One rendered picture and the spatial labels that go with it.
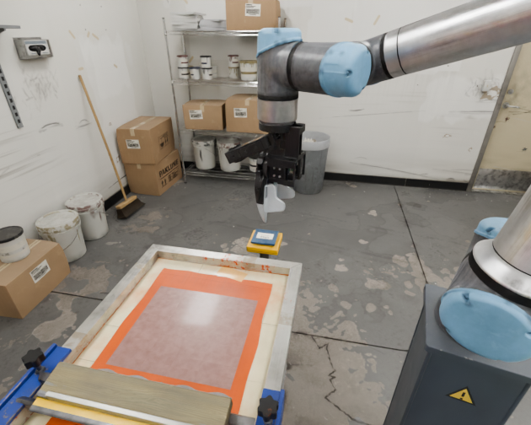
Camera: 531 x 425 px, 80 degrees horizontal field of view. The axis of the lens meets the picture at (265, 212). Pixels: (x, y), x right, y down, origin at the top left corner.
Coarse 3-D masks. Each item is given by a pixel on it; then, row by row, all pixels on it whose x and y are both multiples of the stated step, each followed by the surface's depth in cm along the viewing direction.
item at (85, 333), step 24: (144, 264) 113; (216, 264) 118; (240, 264) 115; (264, 264) 113; (288, 264) 113; (120, 288) 102; (288, 288) 102; (96, 312) 94; (288, 312) 94; (72, 336) 86; (288, 336) 86; (72, 360) 83; (24, 408) 70
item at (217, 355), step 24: (216, 288) 107; (240, 288) 107; (264, 288) 107; (216, 312) 98; (240, 312) 98; (264, 312) 98; (192, 336) 90; (216, 336) 90; (240, 336) 90; (192, 360) 84; (216, 360) 84; (240, 360) 84; (192, 384) 78; (216, 384) 78; (240, 384) 78
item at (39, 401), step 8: (40, 400) 67; (48, 400) 66; (56, 408) 65; (64, 408) 65; (72, 408) 65; (80, 408) 65; (80, 416) 64; (88, 416) 64; (96, 416) 64; (104, 416) 64; (112, 416) 64; (120, 424) 63; (128, 424) 62; (136, 424) 62; (144, 424) 62
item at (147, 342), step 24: (168, 288) 107; (192, 288) 107; (144, 312) 98; (168, 312) 98; (192, 312) 98; (120, 336) 91; (144, 336) 90; (168, 336) 90; (96, 360) 84; (120, 360) 84; (144, 360) 84; (168, 360) 84
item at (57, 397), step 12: (48, 396) 65; (60, 396) 65; (72, 396) 65; (84, 408) 65; (96, 408) 63; (108, 408) 63; (120, 408) 63; (132, 420) 63; (144, 420) 61; (156, 420) 61; (168, 420) 61
